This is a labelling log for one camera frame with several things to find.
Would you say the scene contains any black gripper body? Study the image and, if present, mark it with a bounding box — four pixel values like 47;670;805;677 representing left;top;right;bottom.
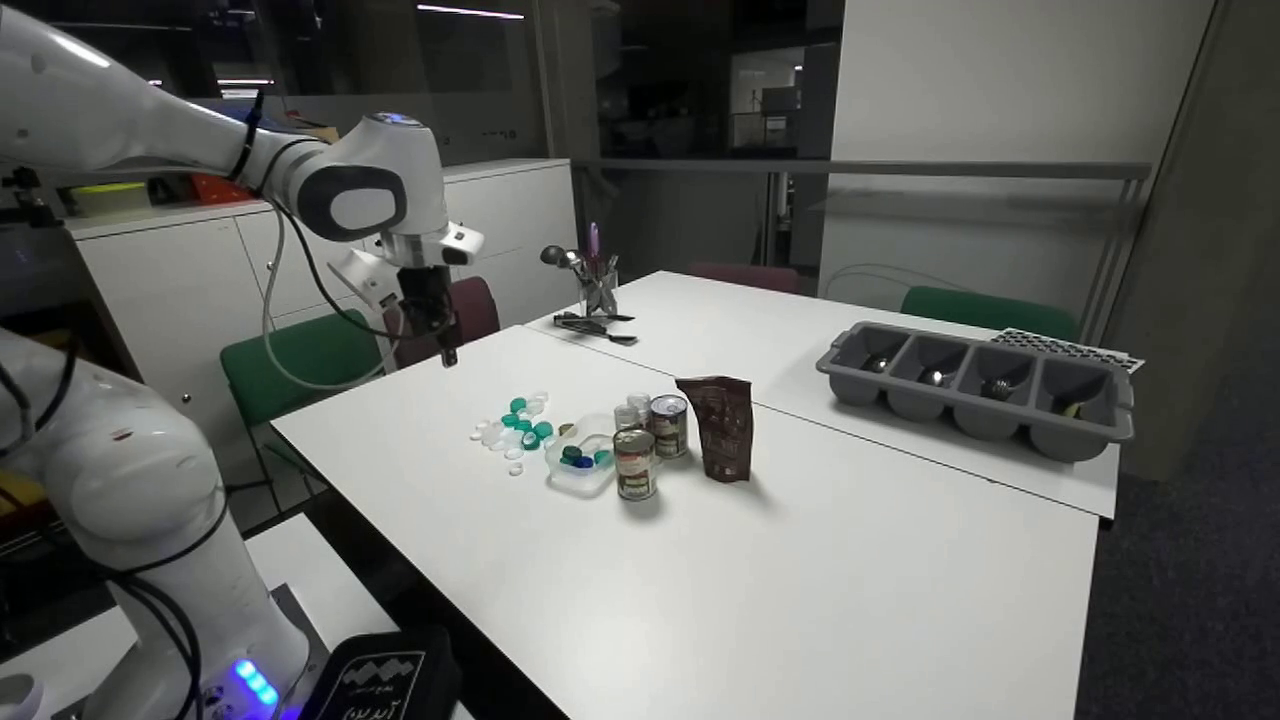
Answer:
394;259;463;350

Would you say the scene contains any small labelled glass bottle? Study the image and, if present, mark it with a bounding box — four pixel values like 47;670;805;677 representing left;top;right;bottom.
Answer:
610;403;662;507

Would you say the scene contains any black cable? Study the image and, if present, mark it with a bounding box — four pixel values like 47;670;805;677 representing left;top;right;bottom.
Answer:
218;87;404;344

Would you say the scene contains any black controller box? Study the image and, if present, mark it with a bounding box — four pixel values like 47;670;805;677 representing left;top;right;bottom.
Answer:
298;629;463;720

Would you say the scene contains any brown foil pouch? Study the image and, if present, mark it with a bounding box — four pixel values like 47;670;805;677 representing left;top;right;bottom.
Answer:
672;371;759;485

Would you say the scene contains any labelled tin can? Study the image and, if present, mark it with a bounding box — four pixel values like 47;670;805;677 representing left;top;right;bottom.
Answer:
644;393;694;466

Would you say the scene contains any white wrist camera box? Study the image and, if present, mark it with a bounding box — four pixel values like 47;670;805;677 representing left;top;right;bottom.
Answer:
435;221;487;268

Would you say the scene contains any checkered patterned sheet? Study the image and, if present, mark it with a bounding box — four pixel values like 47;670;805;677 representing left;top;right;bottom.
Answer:
992;323;1147;379

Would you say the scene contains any dark red chair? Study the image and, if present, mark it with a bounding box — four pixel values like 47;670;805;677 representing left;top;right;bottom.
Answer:
681;256;813;299
394;273;505;369

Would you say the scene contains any green chair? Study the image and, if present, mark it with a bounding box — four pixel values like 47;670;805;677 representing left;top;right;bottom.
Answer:
901;283;1085;344
216;313;390;433

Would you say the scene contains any white cable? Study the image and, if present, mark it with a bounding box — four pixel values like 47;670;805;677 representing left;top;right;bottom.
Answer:
254;209;404;400

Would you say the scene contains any purple tool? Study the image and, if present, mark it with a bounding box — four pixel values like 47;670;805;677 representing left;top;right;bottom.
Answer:
578;215;610;293

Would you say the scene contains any ceiling light strip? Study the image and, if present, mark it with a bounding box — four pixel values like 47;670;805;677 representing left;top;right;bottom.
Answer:
413;0;532;29

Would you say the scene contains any orange item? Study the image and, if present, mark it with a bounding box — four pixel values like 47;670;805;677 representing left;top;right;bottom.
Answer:
143;172;254;212

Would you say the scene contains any white cabinet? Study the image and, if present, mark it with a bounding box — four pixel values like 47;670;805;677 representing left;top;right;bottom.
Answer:
60;156;582;487

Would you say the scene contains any grey cutlery tray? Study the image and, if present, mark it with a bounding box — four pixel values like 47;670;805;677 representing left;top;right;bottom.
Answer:
813;319;1141;469

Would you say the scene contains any yellow item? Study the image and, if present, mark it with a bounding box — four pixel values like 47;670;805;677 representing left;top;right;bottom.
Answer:
64;176;152;221

